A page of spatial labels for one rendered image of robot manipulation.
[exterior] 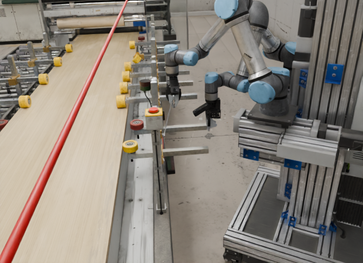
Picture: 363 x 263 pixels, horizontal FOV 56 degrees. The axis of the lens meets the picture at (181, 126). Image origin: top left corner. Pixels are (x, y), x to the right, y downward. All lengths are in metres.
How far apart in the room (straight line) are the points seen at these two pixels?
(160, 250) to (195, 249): 0.97
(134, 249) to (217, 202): 1.30
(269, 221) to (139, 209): 0.94
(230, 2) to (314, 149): 0.77
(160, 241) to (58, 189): 0.49
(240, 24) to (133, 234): 1.09
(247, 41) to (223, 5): 0.19
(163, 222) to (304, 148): 0.75
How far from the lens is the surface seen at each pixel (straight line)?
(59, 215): 1.47
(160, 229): 1.60
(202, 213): 2.73
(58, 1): 4.51
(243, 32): 1.62
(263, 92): 1.62
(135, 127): 2.02
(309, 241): 2.32
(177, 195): 2.90
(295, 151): 1.73
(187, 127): 2.06
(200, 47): 1.92
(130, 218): 1.80
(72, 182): 1.62
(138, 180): 2.04
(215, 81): 1.95
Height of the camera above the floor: 1.81
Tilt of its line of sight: 27 degrees down
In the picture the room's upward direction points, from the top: 2 degrees counter-clockwise
